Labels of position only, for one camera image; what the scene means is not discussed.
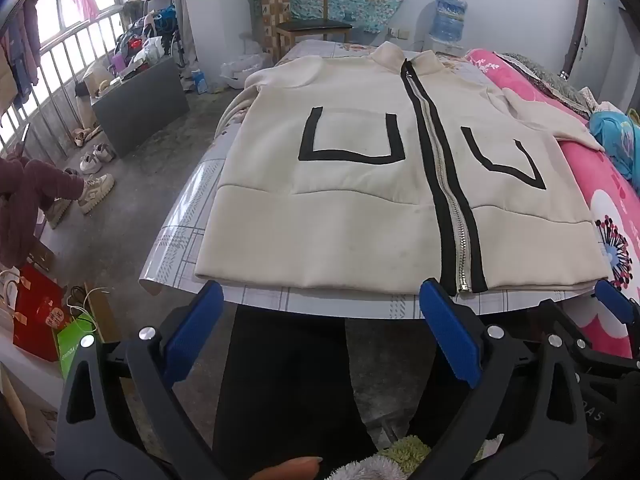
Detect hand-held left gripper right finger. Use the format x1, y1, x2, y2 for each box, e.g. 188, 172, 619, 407
419, 277, 590, 480

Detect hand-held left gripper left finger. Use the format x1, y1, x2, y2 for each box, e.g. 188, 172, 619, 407
54, 279, 226, 480

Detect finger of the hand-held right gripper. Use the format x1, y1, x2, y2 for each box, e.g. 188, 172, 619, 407
537, 299, 640, 361
592, 279, 640, 331

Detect cream zip jacket black trim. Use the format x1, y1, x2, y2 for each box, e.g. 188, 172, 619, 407
194, 41, 612, 297

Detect pile of clothes and bags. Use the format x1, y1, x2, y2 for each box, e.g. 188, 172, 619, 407
112, 5, 181, 68

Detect person's left hand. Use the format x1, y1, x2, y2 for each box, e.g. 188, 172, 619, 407
248, 456, 325, 480

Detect person's black pants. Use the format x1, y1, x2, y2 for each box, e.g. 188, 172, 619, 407
212, 305, 501, 480

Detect pink floral blanket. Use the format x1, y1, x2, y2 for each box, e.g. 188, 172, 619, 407
462, 49, 640, 361

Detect green paper bag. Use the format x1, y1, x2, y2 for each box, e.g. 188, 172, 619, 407
56, 312, 101, 378

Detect person's fluffy green-white robe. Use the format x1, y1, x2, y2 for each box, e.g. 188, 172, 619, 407
322, 435, 486, 480

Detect red gift bag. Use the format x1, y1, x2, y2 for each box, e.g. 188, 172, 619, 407
12, 264, 68, 363

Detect blue floral quilt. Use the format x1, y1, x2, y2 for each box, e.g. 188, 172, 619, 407
589, 107, 640, 186

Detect beige chunky sneaker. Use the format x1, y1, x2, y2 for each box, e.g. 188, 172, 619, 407
77, 174, 115, 215

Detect tan shoes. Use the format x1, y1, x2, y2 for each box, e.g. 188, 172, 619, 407
72, 127, 103, 148

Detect grey fuzzy blanket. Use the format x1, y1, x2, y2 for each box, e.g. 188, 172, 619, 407
500, 52, 596, 121

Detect grey cabinet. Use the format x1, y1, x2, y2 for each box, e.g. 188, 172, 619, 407
90, 55, 191, 158

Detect white plastic bag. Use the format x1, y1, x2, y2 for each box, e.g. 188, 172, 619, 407
220, 52, 273, 88

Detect dark wooden door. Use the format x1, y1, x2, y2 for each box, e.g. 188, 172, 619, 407
560, 0, 591, 81

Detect white water dispenser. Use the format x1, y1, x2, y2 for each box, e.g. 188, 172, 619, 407
425, 37, 466, 56

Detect metal window railing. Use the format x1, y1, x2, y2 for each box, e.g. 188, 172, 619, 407
0, 5, 126, 161

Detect blue water bottle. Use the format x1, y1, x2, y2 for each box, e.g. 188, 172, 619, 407
432, 0, 468, 43

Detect tan hanging coat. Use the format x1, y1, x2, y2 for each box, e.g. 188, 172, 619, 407
0, 47, 18, 116

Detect wooden chair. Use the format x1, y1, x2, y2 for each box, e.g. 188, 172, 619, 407
270, 0, 356, 56

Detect brown patterned cushion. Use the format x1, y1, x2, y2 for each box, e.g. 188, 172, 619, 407
259, 0, 293, 53

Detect maroon hanging coat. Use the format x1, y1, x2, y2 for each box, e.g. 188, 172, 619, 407
15, 0, 51, 103

